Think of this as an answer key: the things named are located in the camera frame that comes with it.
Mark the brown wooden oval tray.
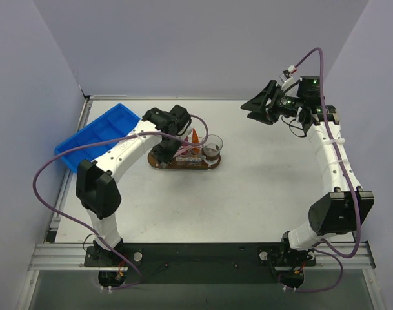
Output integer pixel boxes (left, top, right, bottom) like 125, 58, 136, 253
147, 153, 221, 171

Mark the orange toothpaste tube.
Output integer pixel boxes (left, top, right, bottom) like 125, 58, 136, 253
192, 129, 200, 154

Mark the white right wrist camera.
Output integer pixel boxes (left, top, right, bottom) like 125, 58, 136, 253
280, 65, 297, 91

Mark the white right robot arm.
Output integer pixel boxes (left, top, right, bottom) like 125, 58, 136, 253
241, 76, 374, 250

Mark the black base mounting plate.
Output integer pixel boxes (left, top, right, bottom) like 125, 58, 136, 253
84, 242, 316, 286

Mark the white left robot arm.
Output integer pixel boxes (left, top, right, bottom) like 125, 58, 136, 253
76, 105, 191, 266

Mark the clear textured acrylic holder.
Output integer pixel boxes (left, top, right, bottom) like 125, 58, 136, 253
174, 145, 202, 167

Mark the clear glass cup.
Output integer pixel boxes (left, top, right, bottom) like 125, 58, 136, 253
202, 134, 223, 165

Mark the blue plastic divided bin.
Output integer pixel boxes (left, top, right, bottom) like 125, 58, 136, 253
55, 103, 140, 173

